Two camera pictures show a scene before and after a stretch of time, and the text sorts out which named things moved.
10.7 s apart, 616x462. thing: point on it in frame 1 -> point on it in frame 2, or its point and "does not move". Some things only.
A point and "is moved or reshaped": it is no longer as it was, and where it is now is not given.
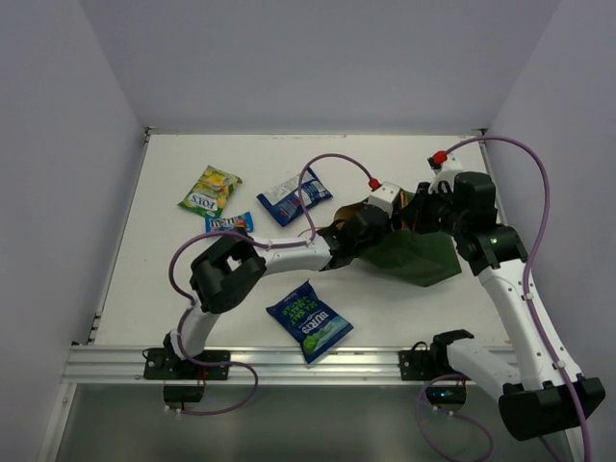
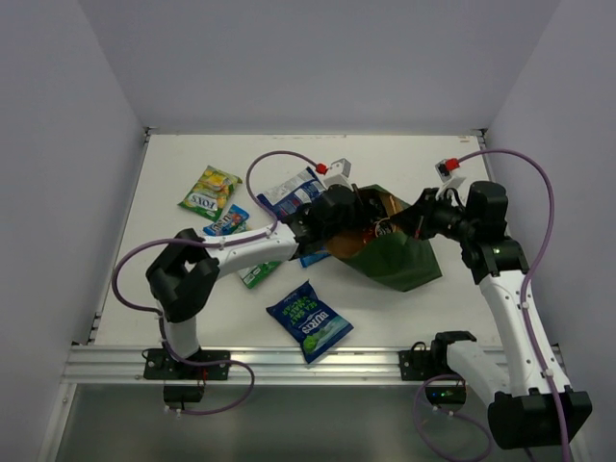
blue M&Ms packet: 219,223 is moved or reshaped
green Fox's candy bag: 211,192 does not move
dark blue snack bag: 283,202 does not move
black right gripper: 414,211 does not move
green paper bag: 422,257 is moved or reshaped
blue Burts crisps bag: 315,323 does not move
